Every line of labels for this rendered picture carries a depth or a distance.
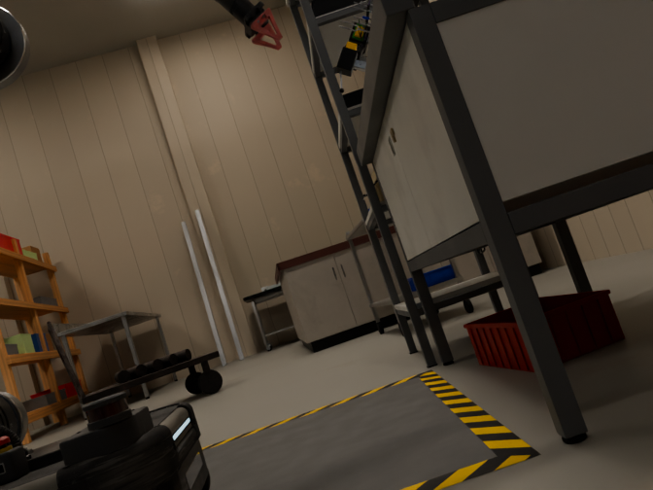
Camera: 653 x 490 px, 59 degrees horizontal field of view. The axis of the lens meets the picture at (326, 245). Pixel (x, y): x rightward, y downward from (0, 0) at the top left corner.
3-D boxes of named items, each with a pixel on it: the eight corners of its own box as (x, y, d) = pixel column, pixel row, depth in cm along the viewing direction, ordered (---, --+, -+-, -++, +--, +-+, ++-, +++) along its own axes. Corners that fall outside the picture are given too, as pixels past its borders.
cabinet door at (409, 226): (430, 248, 159) (383, 115, 163) (407, 261, 213) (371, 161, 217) (437, 245, 159) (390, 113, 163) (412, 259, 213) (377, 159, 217)
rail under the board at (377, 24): (386, 17, 104) (374, -17, 104) (361, 166, 221) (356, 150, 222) (415, 7, 104) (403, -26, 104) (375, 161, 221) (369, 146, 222)
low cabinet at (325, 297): (548, 271, 497) (516, 185, 505) (306, 356, 468) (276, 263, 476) (478, 284, 664) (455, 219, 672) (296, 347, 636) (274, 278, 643)
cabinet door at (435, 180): (475, 223, 104) (401, 22, 108) (429, 248, 159) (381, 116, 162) (489, 218, 104) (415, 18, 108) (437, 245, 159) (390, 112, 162)
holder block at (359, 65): (362, 102, 166) (329, 92, 167) (375, 62, 167) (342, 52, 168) (363, 96, 162) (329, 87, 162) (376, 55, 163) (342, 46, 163)
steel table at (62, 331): (180, 379, 813) (157, 306, 824) (152, 398, 617) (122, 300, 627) (127, 398, 804) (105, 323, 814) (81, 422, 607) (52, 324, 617)
